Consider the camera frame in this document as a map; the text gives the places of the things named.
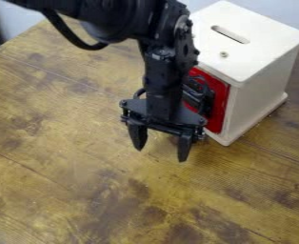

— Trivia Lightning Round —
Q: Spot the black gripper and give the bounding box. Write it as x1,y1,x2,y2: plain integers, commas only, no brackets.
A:
122,49,206,162

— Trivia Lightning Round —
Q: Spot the black drawer handle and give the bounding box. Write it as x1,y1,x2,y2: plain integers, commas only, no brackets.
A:
183,75,215,117

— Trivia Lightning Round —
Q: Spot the red drawer front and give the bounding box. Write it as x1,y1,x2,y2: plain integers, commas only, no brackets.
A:
184,68,231,133

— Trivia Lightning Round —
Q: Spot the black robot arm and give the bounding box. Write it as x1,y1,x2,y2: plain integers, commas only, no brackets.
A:
6,0,206,161

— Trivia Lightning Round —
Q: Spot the white wooden box cabinet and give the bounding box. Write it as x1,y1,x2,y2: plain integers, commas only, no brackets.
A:
191,1,299,146

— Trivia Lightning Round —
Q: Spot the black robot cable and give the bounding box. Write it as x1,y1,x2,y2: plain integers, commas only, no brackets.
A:
42,8,112,51

